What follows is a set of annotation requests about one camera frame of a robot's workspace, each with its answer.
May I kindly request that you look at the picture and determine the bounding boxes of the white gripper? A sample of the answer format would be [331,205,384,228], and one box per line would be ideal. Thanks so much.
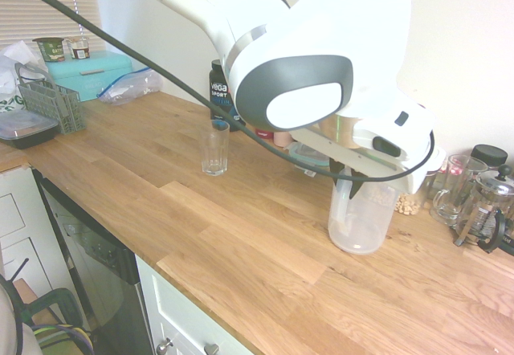
[288,129,429,201]

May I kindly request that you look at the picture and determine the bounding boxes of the clear plastic water pitcher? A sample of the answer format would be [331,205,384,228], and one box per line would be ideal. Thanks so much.
[327,169,398,256]

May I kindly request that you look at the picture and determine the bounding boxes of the teal lidded glass container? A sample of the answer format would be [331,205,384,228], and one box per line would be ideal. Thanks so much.
[286,141,332,178]

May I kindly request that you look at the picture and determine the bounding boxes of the clear nut storage container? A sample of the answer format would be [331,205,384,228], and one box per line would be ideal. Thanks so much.
[392,148,449,216]

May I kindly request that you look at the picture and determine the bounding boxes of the pink drinking bottle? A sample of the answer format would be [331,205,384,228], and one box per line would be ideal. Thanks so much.
[272,131,295,148]

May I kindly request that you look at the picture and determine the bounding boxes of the clear glass mug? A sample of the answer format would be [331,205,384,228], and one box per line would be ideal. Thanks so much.
[429,153,489,226]

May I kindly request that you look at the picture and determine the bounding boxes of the clear faceted drinking glass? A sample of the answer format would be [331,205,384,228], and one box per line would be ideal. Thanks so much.
[200,119,231,177]

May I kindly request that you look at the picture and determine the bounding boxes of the glass jar black lid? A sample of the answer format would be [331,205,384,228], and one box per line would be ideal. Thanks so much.
[469,144,509,172]

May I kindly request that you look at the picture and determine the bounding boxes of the glass french press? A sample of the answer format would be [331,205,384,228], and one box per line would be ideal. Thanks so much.
[453,164,514,256]

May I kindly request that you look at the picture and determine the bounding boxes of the black Vega protein tub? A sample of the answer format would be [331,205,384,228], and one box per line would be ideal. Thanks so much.
[208,59,247,126]

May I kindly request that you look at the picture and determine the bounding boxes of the pale base cabinet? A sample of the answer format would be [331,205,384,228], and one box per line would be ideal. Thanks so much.
[134,253,260,355]

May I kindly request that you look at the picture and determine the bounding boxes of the clear zip plastic bag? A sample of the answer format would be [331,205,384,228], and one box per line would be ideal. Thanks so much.
[96,67,165,106]

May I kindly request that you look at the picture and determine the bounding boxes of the black dishwasher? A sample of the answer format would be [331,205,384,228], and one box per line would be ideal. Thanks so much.
[36,169,154,355]

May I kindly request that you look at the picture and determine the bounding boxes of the teal metal bread box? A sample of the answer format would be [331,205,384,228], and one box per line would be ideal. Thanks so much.
[45,49,134,104]

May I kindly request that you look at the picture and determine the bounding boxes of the grey plastic cutlery basket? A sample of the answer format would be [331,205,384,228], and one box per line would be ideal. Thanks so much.
[14,62,88,137]

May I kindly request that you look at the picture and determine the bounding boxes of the brown yogurt cup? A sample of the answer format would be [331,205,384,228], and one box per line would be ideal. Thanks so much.
[66,35,92,61]

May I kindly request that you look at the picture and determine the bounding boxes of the black lidded food tray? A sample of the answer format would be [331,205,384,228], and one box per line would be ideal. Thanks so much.
[0,112,62,150]

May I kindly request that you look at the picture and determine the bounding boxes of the green yogurt cup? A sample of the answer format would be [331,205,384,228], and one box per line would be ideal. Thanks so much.
[32,36,65,63]

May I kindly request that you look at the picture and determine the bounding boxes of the white drawer cabinet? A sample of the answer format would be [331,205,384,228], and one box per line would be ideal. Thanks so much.
[0,165,88,328]

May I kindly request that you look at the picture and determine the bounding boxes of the white window blinds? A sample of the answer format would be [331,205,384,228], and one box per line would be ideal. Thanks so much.
[0,0,106,57]

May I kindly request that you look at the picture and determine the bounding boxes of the white plastic shopping bag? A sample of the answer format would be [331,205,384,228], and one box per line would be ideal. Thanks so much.
[0,40,51,116]

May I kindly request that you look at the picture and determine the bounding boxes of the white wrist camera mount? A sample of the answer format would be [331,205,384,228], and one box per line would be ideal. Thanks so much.
[352,88,438,160]

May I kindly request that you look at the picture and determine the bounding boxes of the black camera cable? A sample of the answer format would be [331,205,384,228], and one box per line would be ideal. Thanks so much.
[0,0,438,182]

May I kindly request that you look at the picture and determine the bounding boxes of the green plastic frame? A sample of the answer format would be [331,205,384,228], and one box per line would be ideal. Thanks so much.
[11,288,85,326]

